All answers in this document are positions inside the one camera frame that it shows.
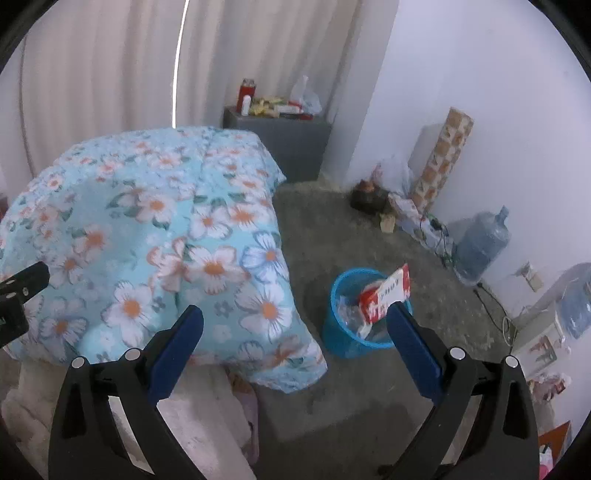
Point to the black pot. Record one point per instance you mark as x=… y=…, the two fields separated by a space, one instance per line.
x=369 y=201

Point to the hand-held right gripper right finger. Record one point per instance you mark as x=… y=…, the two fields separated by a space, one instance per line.
x=415 y=350

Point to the blue floral blanket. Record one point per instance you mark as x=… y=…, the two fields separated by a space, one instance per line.
x=138 y=221

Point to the red thermos bottle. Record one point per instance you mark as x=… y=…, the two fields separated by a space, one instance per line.
x=245 y=90

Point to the grey cabinet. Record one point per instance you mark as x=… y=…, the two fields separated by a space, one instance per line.
x=286 y=147

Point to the brown patterned paper roll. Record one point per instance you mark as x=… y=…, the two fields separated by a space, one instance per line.
x=443 y=157

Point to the clear plastic bag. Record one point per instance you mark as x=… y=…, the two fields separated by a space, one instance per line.
x=307 y=97

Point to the red and white plastic bag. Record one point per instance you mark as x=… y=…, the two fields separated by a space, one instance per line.
x=385 y=295

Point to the clear red printed snack bag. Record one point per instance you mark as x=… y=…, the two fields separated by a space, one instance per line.
x=353 y=318

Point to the small yellow box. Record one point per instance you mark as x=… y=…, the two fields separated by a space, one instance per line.
x=387 y=222

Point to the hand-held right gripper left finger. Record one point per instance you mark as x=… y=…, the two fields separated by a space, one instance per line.
x=178 y=355

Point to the orange cardboard box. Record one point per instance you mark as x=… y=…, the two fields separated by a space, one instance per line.
x=556 y=441

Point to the white fleece cover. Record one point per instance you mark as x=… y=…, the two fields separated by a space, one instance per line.
x=115 y=438

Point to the white appliance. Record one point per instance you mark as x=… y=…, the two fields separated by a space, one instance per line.
x=538 y=323

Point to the small white bottle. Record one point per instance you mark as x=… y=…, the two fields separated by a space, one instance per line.
x=246 y=105

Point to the yellow snack packets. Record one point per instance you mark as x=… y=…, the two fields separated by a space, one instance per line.
x=268 y=106

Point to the pink printed packet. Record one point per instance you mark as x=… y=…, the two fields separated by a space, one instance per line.
x=549 y=387

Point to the blue mesh waste bin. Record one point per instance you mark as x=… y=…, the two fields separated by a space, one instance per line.
x=337 y=332

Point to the blue water jug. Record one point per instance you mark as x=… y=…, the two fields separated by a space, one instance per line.
x=482 y=244
x=577 y=304

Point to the small beige box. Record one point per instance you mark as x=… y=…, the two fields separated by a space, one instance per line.
x=532 y=276

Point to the white curtain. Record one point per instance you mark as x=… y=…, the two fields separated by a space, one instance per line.
x=92 y=69
x=277 y=46

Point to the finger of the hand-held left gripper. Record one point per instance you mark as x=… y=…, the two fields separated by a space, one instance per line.
x=11 y=323
x=25 y=279

